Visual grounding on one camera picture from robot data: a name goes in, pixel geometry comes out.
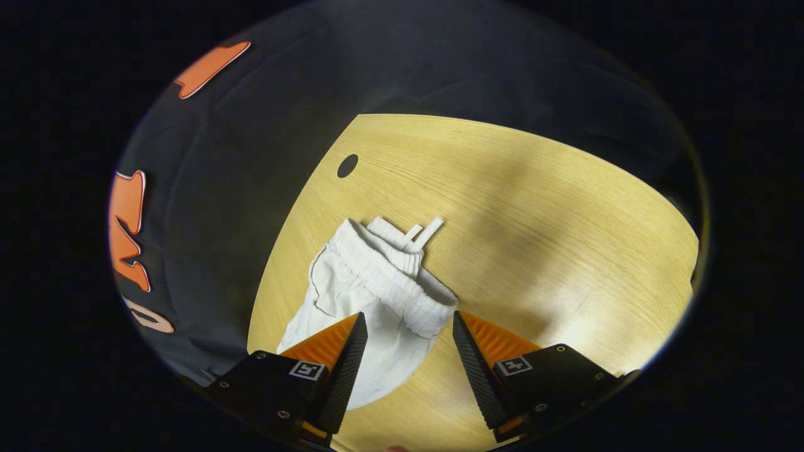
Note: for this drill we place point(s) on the black backdrop cloth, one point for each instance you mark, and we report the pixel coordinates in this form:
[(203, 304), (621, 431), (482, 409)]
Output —
[(251, 157)]

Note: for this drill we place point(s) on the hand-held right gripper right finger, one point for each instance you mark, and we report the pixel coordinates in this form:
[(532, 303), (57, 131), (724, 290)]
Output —
[(480, 376)]

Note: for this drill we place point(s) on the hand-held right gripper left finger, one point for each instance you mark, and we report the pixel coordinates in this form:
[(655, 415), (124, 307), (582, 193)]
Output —
[(345, 376)]

